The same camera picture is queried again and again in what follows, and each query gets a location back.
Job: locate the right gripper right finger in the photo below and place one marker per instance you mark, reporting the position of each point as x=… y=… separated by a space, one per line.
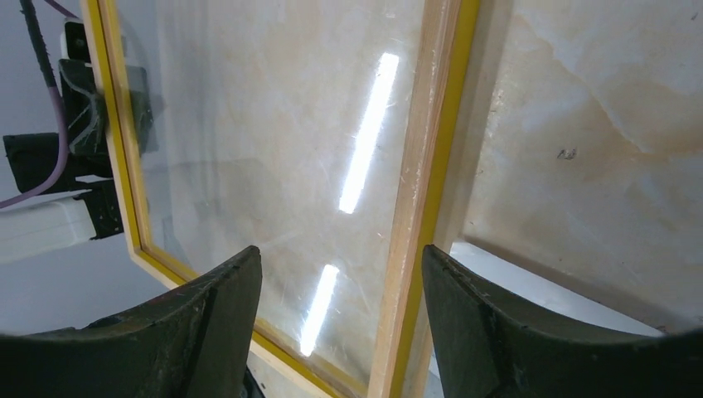
x=490 y=342

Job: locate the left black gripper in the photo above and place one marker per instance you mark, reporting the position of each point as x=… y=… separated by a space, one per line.
x=87 y=117

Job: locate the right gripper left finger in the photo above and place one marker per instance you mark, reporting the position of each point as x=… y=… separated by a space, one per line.
x=192 y=341

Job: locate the yellow wooden picture frame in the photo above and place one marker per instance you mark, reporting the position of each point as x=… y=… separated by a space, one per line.
x=310 y=129

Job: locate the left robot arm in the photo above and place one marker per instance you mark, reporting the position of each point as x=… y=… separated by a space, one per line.
x=94 y=213

